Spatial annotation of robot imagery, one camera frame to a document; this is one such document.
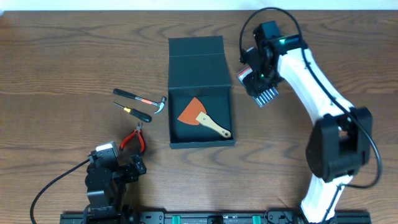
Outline orange scraper wooden handle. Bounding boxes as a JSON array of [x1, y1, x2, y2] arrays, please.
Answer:
[[177, 97, 231, 138]]

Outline black handled claw hammer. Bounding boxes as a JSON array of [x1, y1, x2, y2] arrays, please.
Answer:
[[113, 88, 167, 114]]

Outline black handled screwdriver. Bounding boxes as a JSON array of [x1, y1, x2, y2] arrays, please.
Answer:
[[113, 102, 152, 123]]

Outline blue precision screwdriver set case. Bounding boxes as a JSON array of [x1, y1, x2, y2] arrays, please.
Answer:
[[236, 66, 279, 108]]

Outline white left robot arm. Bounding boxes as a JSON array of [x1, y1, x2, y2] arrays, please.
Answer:
[[85, 154, 147, 220]]

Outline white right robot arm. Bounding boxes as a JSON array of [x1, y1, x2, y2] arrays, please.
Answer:
[[237, 21, 373, 223]]

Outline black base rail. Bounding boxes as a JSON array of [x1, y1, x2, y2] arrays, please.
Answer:
[[59, 210, 373, 224]]

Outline black open gift box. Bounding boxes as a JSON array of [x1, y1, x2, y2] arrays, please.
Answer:
[[168, 36, 236, 149]]

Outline red handled cutting pliers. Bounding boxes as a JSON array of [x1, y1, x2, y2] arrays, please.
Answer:
[[119, 122, 146, 155]]

